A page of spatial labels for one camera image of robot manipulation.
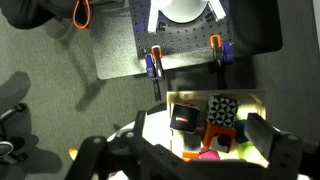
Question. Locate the orange cube block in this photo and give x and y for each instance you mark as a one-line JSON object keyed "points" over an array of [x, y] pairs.
{"points": [[190, 155]]}

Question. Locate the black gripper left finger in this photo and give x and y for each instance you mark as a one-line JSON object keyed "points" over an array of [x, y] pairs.
{"points": [[140, 121]]}

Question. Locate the light green block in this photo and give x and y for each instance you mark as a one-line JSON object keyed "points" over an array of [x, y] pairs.
{"points": [[248, 151]]}

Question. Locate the teal block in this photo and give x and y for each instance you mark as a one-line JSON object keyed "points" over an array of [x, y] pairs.
{"points": [[240, 130]]}

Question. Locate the wooden block tray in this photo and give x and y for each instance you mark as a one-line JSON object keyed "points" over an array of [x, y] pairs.
{"points": [[253, 100]]}

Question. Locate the black fabric bag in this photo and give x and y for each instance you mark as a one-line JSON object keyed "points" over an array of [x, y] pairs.
{"points": [[30, 11]]}

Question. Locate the orange purple spring clamp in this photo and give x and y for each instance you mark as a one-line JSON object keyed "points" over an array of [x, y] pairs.
{"points": [[155, 65], [220, 53]]}

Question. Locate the grey perforated breadboard plate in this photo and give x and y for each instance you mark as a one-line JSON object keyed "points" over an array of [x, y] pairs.
{"points": [[115, 56]]}

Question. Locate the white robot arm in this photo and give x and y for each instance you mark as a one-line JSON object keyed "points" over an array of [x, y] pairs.
{"points": [[185, 10]]}

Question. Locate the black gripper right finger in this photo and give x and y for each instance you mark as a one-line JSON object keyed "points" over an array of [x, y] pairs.
{"points": [[263, 133]]}

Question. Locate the black white patterned cube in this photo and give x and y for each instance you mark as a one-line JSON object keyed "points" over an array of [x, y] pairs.
{"points": [[222, 111]]}

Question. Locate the black cube with red stripe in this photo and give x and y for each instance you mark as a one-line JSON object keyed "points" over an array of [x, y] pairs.
{"points": [[184, 118]]}

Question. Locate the pink block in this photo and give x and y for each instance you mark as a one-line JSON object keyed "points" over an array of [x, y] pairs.
{"points": [[209, 154]]}

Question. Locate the orange arch block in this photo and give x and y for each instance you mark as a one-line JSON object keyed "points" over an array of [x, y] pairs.
{"points": [[213, 131]]}

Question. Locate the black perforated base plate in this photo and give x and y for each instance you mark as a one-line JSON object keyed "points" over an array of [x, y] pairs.
{"points": [[186, 41]]}

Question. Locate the black office chair base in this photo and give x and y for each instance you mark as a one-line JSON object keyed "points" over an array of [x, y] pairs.
{"points": [[10, 146]]}

